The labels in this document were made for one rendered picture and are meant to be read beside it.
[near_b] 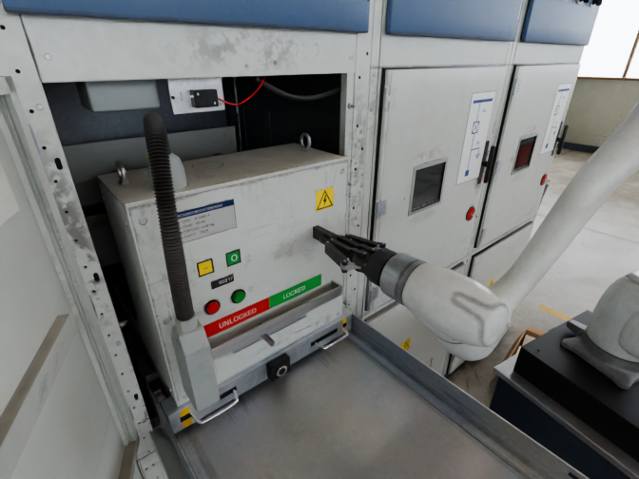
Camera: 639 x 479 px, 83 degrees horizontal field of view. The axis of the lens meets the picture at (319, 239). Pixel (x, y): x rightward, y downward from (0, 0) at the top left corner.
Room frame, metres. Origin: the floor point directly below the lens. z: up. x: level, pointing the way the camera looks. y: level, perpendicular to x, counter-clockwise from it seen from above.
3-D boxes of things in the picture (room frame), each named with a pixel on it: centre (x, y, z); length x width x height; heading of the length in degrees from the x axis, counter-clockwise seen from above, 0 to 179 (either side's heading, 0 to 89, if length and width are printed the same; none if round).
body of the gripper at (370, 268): (0.63, -0.11, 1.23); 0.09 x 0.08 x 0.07; 40
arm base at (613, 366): (0.78, -0.83, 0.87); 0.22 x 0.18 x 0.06; 23
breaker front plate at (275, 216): (0.68, 0.12, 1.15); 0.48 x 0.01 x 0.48; 130
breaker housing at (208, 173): (0.88, 0.28, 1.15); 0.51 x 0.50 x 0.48; 40
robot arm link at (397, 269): (0.57, -0.16, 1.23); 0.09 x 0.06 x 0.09; 130
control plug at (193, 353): (0.50, 0.23, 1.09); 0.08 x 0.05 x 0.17; 40
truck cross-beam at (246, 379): (0.70, 0.13, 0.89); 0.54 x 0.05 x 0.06; 130
